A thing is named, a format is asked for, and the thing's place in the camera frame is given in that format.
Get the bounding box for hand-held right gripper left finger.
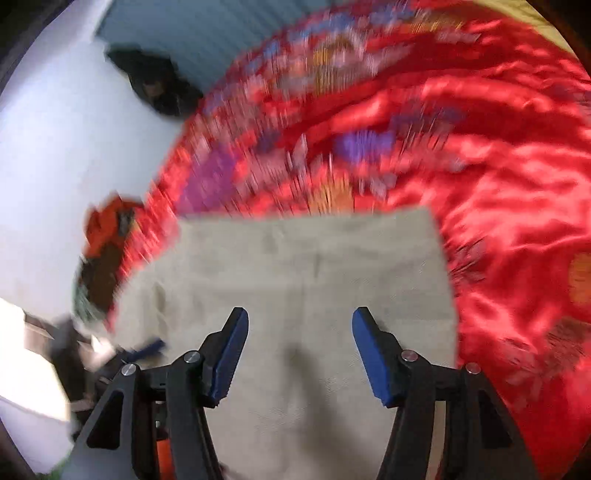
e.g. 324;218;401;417
60;308;249;480

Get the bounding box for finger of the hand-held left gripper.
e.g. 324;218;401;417
122;339;164;363

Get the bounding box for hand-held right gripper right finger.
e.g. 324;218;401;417
352;307;539;480

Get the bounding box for beige pants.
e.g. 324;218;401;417
108;208;460;480

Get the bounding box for dark wooden nightstand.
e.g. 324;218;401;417
74;240;125;324

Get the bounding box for orange fleece clothing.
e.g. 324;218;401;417
154;401;174;480

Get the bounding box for orange clothes pile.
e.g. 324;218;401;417
85;194;144;257

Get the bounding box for red floral satin blanket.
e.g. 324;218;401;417
106;0;591;480

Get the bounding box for dark hanging clothes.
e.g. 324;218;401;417
106;48;204;118

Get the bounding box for blue curtain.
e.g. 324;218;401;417
97;0;333;93

